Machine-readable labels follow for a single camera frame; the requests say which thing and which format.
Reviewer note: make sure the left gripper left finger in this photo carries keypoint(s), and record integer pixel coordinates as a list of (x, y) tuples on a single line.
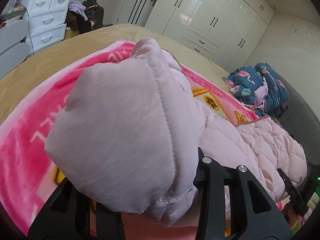
[(66, 215)]

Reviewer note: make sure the dark clothes pile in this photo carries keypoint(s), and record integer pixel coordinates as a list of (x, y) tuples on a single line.
[(84, 17)]

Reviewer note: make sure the grey upholstered headboard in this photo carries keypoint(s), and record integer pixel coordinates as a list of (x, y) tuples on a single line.
[(303, 125)]

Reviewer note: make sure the pink quilted jacket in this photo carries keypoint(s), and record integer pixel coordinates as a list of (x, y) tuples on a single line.
[(130, 134)]

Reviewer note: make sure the white drawer chest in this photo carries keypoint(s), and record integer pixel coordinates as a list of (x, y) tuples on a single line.
[(46, 22)]

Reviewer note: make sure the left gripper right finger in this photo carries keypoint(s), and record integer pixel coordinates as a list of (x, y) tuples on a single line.
[(254, 215)]

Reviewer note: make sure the pink cartoon fleece blanket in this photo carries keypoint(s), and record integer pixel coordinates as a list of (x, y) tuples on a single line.
[(29, 177)]

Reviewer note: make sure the green sleeve forearm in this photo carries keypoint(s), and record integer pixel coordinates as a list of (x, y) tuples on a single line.
[(295, 221)]

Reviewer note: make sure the tan bed cover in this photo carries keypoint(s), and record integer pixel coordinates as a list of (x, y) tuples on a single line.
[(17, 84)]

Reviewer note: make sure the grey white cabinet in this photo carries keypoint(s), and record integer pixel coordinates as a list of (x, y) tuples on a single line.
[(13, 50)]

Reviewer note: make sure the white wardrobe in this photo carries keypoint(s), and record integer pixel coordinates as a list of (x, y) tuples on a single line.
[(224, 31)]

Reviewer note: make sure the blue flamingo quilt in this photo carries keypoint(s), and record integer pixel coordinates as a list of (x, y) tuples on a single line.
[(259, 89)]

